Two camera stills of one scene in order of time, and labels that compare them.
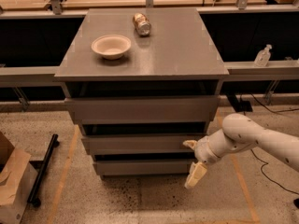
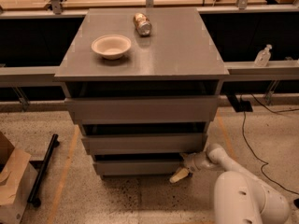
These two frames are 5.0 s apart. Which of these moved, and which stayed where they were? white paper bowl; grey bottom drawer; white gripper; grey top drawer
Moved: white gripper
Stayed: grey bottom drawer; grey top drawer; white paper bowl
